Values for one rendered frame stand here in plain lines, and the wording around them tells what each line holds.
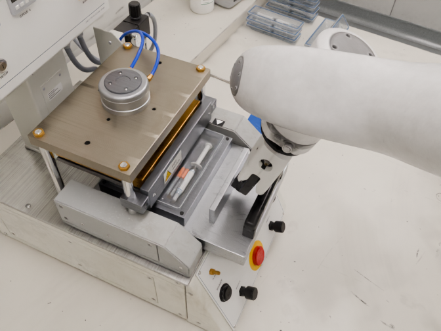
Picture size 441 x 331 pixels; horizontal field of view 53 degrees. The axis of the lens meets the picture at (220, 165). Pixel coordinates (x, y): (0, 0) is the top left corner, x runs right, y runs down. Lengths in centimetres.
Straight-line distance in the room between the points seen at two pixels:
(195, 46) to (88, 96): 70
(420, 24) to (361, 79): 274
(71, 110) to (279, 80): 40
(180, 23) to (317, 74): 111
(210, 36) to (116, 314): 90
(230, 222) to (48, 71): 41
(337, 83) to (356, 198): 71
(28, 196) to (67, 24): 32
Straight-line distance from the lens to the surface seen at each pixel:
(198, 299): 78
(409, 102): 37
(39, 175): 91
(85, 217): 75
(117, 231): 73
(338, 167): 115
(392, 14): 316
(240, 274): 87
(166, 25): 150
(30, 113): 86
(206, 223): 74
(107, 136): 69
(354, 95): 41
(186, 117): 78
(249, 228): 70
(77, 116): 73
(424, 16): 312
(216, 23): 151
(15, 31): 71
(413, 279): 103
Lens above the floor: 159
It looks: 50 degrees down
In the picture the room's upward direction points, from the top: 3 degrees clockwise
